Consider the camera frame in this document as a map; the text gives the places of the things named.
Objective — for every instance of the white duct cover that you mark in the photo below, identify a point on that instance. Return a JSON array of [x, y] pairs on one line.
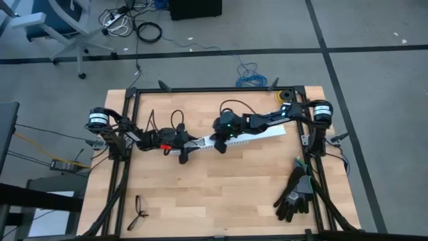
[[267, 133]]

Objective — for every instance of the black furniture bar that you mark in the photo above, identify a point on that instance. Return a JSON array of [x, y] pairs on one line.
[[33, 197]]

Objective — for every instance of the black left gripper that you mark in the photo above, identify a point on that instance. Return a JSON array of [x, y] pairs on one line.
[[180, 140]]

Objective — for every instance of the black eyeglasses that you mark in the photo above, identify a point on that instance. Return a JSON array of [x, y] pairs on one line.
[[139, 213]]

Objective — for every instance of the black aluminium table frame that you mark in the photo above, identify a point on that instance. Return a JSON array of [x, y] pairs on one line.
[[217, 89]]

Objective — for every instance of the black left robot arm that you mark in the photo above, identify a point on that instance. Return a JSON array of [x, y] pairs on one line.
[[133, 135]]

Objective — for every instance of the white power strip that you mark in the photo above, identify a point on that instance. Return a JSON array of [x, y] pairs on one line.
[[113, 19]]

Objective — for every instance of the black box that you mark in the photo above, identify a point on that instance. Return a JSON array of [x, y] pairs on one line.
[[194, 8]]

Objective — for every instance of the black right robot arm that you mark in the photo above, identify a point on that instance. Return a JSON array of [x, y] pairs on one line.
[[284, 118]]

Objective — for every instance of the grey black work glove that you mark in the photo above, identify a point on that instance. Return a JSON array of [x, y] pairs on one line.
[[305, 185]]

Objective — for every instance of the black power adapter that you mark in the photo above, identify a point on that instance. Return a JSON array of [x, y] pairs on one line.
[[61, 165]]

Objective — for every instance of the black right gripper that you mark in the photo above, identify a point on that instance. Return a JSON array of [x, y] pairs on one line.
[[230, 133]]

